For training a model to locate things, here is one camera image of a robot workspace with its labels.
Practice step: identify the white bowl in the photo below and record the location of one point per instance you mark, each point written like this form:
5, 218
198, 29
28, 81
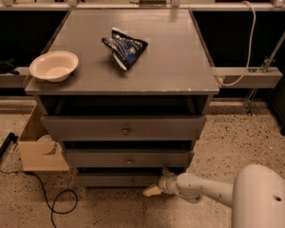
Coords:
54, 66

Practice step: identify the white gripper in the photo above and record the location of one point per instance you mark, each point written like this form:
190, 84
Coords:
165, 183

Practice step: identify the black pole on floor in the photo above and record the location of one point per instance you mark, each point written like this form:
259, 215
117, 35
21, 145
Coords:
11, 138

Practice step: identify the cardboard box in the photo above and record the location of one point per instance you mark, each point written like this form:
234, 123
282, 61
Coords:
39, 152

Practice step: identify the black object on rail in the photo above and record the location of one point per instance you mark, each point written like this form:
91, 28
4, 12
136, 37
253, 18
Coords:
8, 67

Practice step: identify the grey top drawer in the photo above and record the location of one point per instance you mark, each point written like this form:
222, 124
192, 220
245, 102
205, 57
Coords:
121, 128

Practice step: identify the grey bottom drawer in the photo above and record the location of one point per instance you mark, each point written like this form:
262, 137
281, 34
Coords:
117, 180

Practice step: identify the grey middle drawer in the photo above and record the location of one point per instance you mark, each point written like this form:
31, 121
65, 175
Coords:
128, 158

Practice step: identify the grey drawer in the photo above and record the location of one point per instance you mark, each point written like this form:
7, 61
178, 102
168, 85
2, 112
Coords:
121, 128
117, 180
128, 158

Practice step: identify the blue crumpled chip bag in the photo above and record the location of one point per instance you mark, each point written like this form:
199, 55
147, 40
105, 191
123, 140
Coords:
126, 50

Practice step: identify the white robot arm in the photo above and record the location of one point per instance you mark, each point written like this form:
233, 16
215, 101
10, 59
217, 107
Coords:
256, 197

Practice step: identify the grey wooden drawer cabinet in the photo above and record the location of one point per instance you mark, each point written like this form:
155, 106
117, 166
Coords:
172, 77

